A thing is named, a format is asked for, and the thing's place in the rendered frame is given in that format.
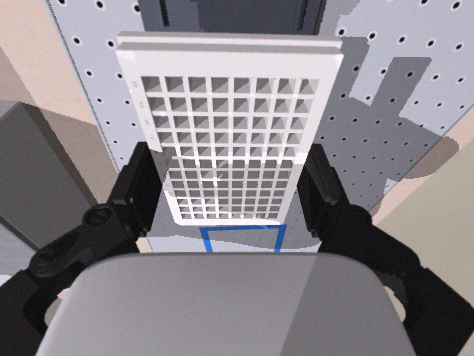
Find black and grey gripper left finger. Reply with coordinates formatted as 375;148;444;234
0;141;162;356

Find blue taped rectangular outline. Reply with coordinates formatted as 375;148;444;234
199;224;287;252

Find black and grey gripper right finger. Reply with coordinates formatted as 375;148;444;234
297;144;474;356

